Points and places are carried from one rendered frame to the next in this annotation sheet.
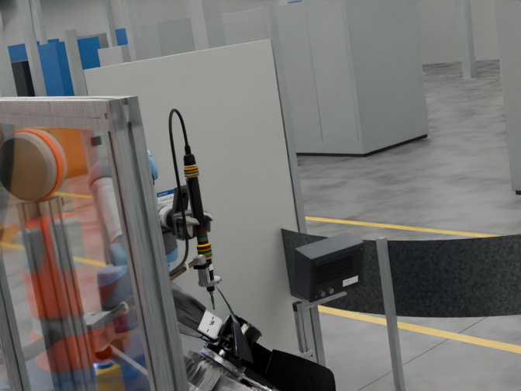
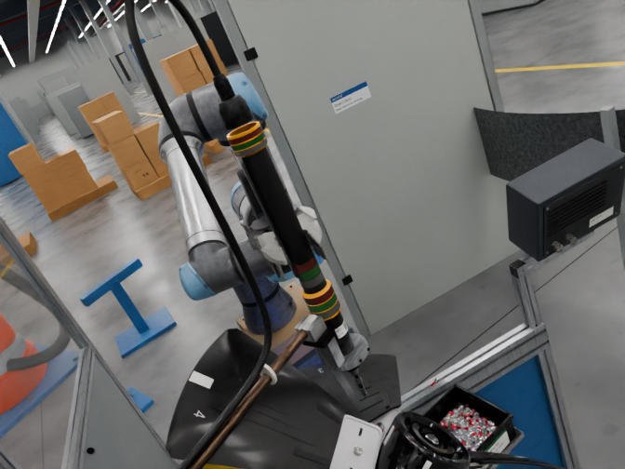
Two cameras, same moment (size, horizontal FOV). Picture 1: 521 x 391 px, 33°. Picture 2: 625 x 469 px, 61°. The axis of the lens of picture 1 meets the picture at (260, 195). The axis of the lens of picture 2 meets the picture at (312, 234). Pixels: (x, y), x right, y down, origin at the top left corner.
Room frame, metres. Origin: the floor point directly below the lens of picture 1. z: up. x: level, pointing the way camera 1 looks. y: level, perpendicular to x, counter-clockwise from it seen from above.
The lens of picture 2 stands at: (2.04, -0.06, 1.84)
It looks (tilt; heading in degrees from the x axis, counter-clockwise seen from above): 24 degrees down; 21
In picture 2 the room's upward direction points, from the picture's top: 24 degrees counter-clockwise
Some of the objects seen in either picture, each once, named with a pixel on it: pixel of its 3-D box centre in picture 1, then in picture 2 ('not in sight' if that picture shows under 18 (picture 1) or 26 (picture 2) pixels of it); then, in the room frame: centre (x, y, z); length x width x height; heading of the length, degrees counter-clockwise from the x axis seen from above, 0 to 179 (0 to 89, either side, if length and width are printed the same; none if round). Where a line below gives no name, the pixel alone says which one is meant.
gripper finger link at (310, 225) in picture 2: (207, 223); (316, 242); (2.64, 0.17, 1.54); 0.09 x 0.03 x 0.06; 41
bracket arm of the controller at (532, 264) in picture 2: (319, 299); (551, 249); (3.26, -0.17, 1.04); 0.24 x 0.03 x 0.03; 121
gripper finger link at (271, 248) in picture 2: (191, 227); (278, 261); (2.61, 0.22, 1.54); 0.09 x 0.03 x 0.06; 21
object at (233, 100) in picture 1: (208, 220); (392, 115); (4.66, 0.30, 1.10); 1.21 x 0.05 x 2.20; 121
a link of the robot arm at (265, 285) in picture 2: not in sight; (250, 268); (3.16, 0.57, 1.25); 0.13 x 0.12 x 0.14; 109
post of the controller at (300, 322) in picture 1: (301, 326); (525, 294); (3.20, -0.08, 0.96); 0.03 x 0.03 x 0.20; 31
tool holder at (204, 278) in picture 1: (205, 269); (331, 334); (2.61, 0.20, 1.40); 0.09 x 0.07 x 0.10; 156
